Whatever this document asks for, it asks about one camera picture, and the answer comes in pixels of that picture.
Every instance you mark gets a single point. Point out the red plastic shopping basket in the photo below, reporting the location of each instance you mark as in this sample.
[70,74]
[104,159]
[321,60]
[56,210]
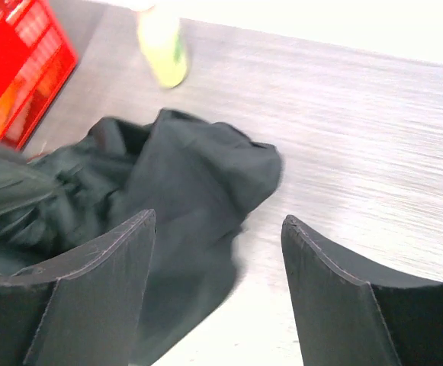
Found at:
[36,59]

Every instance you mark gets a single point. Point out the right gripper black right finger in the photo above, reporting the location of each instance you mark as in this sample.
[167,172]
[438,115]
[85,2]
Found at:
[351,311]

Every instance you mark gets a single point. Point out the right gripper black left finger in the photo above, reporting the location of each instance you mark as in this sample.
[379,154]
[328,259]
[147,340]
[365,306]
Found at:
[81,307]

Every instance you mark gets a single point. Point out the pale green squeeze bottle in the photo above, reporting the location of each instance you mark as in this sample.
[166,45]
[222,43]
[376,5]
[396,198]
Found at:
[160,39]

